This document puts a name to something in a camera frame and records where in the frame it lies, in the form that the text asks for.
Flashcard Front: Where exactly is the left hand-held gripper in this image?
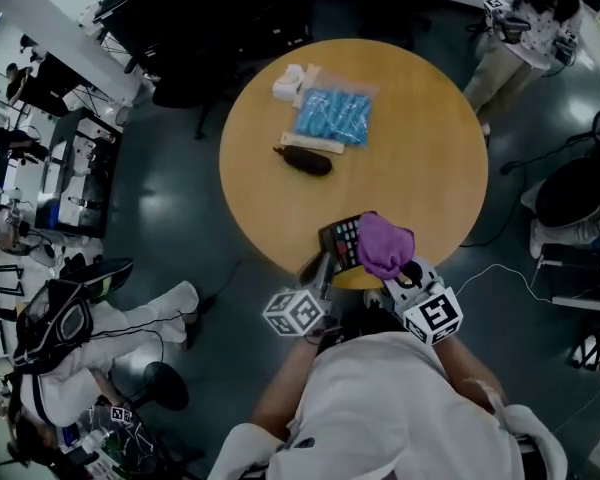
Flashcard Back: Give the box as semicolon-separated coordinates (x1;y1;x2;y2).
262;250;334;339

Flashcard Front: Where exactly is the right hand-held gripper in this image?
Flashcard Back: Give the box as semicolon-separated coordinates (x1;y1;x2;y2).
382;256;465;347

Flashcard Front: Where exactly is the black calculator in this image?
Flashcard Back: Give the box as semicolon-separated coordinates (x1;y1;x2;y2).
318;211;376;275

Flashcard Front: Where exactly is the purple cloth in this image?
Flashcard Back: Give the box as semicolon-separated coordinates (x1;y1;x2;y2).
355;211;416;278

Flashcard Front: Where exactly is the person's right forearm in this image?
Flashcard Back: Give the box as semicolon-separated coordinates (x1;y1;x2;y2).
432;340;506;414

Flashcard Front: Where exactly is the person's left forearm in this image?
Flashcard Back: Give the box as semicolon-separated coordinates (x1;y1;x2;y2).
252;337;321;439

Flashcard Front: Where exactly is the black pouch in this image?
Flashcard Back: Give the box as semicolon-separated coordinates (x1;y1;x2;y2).
273;145;334;177

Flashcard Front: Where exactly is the person's white shirt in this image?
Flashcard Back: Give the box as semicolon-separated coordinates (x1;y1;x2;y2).
207;331;569;480

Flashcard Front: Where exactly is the long beige paper sleeve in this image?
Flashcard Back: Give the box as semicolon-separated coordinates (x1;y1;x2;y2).
279;131;346;156

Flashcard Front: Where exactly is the dark screen monitor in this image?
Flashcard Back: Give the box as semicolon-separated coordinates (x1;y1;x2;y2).
539;242;600;312

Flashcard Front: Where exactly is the clear bag of blue items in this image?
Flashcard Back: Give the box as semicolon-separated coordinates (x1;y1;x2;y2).
293;75;380;148

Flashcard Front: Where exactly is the short beige paper sleeve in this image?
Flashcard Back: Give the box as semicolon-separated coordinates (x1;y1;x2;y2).
292;63;322;110

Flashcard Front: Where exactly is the white tissue pack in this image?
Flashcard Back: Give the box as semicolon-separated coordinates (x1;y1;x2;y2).
272;63;306;102

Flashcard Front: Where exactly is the black workbench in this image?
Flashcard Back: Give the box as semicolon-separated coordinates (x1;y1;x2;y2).
33;107;124;239

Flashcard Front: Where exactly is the black office chair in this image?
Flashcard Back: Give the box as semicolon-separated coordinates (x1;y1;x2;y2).
354;0;451;49

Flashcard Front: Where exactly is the black desk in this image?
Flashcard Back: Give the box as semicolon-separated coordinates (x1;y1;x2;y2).
94;0;314;69

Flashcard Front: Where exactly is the white cable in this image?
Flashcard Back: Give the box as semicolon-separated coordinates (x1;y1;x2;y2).
453;263;552;303

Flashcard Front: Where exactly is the black power plug cable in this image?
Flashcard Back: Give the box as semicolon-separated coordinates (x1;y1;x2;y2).
499;132;596;175

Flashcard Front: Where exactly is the black marble pedestal table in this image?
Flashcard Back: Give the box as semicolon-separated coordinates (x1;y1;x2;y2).
54;361;189;480

